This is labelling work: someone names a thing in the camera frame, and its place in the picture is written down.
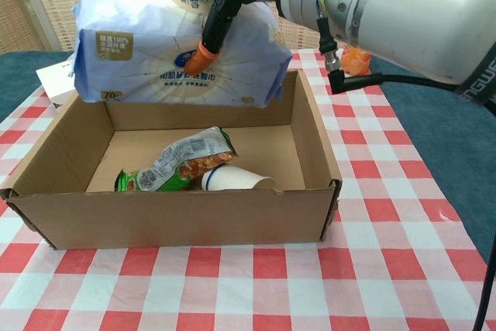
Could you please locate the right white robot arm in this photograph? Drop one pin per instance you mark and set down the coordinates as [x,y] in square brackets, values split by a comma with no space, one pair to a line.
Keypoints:
[407,17]

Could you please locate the white blue tissue pack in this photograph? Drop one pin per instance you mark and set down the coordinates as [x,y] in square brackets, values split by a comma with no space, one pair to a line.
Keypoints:
[135,56]

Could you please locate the white product box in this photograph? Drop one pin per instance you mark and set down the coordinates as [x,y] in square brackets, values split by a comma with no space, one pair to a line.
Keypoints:
[54,83]

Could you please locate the teal table cover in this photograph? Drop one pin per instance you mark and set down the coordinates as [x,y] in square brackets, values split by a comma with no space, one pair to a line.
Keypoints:
[23,71]

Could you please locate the orange tea bottle black cap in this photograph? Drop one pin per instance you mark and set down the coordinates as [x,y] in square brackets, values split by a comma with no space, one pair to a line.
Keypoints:
[356,61]

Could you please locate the open brown cardboard box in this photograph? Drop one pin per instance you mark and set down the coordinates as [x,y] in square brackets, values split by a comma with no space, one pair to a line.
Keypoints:
[174,218]

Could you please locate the red white checkered tablecloth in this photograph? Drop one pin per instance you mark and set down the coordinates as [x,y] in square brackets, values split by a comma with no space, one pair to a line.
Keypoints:
[248,288]

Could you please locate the green snack bag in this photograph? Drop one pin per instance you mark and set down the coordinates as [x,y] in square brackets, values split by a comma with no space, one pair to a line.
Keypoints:
[182,160]

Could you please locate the small white paper cup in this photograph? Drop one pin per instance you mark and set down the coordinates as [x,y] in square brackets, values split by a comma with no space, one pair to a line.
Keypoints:
[236,180]

